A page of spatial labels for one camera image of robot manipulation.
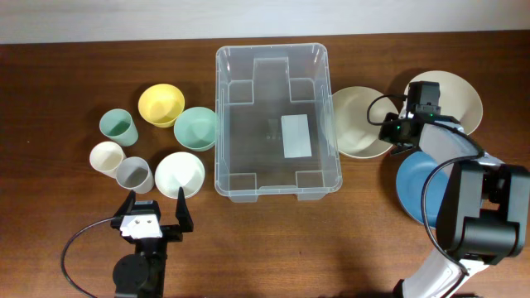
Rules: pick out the cream cup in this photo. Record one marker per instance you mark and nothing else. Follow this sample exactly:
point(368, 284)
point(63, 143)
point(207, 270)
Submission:
point(106, 158)

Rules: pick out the white small bowl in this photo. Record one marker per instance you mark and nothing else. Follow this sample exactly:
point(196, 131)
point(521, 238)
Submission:
point(180, 170)

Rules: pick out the clear plastic storage bin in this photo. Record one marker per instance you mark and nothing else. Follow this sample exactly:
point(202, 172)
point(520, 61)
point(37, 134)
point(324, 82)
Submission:
point(255, 87)

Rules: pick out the green cup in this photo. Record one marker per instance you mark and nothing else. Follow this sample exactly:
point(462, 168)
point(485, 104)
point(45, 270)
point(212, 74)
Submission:
point(118, 125)

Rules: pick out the yellow small bowl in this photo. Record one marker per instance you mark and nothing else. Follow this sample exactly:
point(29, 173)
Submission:
point(161, 104)

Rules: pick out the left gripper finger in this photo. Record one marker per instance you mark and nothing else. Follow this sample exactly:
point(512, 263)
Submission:
point(182, 213)
point(127, 205)

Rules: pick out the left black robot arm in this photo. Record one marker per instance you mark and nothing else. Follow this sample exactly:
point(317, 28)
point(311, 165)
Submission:
point(142, 273)

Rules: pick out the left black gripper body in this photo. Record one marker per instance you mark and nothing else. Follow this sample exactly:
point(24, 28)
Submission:
point(157, 244)

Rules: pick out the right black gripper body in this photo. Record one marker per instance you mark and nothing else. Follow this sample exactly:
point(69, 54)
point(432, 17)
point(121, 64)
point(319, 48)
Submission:
point(392, 132)

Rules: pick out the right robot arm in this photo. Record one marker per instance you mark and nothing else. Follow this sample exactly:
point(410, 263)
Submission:
point(474, 206)

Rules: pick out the green small bowl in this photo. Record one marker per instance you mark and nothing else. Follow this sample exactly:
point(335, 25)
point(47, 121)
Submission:
point(196, 128)

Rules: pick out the beige bowl plate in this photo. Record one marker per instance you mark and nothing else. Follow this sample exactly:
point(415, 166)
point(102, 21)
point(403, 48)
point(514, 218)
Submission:
point(458, 99)

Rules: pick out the white label in bin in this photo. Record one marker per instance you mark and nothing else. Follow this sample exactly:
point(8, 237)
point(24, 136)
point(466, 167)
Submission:
point(296, 136)

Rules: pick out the cream plate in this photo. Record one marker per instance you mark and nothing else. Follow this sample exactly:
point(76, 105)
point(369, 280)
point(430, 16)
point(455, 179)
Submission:
point(356, 137)

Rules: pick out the grey cup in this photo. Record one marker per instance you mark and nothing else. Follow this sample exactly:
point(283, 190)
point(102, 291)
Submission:
point(135, 174)

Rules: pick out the blue plate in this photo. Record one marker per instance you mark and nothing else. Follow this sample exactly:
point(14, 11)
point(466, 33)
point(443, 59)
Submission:
point(411, 177)

